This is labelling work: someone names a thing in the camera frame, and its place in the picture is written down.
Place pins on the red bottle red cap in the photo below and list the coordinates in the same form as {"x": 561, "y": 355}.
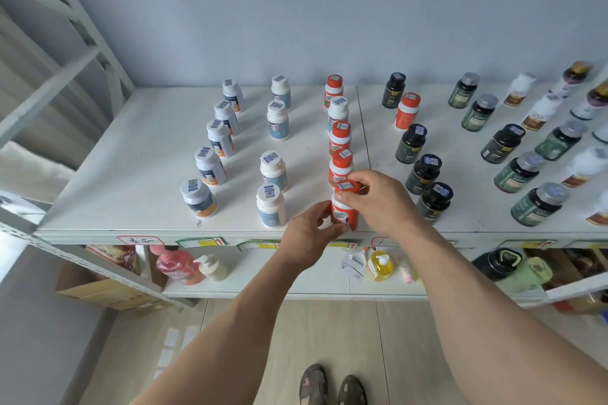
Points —
{"x": 340, "y": 136}
{"x": 334, "y": 89}
{"x": 343, "y": 217}
{"x": 341, "y": 165}
{"x": 407, "y": 109}

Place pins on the person's left forearm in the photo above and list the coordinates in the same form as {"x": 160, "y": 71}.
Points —
{"x": 237, "y": 333}

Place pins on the white packaged item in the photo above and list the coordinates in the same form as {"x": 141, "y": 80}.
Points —
{"x": 354, "y": 264}

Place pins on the gold cap bottles group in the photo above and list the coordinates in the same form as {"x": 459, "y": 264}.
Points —
{"x": 570, "y": 78}

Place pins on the white bottle orange label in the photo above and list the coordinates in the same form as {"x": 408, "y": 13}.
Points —
{"x": 219, "y": 138}
{"x": 198, "y": 198}
{"x": 225, "y": 117}
{"x": 233, "y": 95}
{"x": 210, "y": 165}

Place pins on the black bottle black cap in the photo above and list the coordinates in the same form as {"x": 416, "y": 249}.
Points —
{"x": 437, "y": 198}
{"x": 393, "y": 89}
{"x": 423, "y": 174}
{"x": 411, "y": 143}
{"x": 502, "y": 143}

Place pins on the person's sandal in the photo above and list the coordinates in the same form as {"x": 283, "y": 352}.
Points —
{"x": 313, "y": 385}
{"x": 351, "y": 390}

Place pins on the light green flask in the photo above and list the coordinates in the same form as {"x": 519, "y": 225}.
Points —
{"x": 532, "y": 275}

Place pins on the white bottle gold cap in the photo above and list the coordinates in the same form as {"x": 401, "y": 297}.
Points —
{"x": 590, "y": 103}

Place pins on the white metal shelf rack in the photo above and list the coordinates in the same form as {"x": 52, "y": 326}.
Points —
{"x": 47, "y": 93}

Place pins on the person's right sandal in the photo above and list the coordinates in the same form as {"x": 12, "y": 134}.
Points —
{"x": 351, "y": 390}

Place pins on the small pink tube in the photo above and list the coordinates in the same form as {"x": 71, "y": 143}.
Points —
{"x": 407, "y": 272}

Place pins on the pink soap pump bottle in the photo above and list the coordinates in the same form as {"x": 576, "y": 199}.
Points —
{"x": 178, "y": 266}

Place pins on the cardboard box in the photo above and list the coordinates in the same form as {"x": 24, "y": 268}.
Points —
{"x": 102, "y": 288}

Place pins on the yellow pump bottle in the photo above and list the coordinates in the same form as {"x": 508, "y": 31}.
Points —
{"x": 380, "y": 266}

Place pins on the red snack packets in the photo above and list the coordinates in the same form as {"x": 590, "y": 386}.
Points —
{"x": 116, "y": 253}

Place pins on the person's right forearm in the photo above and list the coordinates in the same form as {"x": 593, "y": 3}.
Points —
{"x": 489, "y": 324}

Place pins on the red bordered shelf label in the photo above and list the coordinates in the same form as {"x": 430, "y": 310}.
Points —
{"x": 140, "y": 239}
{"x": 384, "y": 242}

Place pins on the yellow green shelf label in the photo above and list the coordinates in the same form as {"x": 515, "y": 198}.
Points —
{"x": 343, "y": 244}
{"x": 256, "y": 244}
{"x": 202, "y": 242}
{"x": 589, "y": 244}
{"x": 527, "y": 244}

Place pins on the person's right hand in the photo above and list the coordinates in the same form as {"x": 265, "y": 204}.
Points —
{"x": 389, "y": 207}

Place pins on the person's left sandal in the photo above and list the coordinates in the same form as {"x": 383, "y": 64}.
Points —
{"x": 313, "y": 385}

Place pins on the person's left hand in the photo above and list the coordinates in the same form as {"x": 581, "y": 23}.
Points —
{"x": 306, "y": 238}

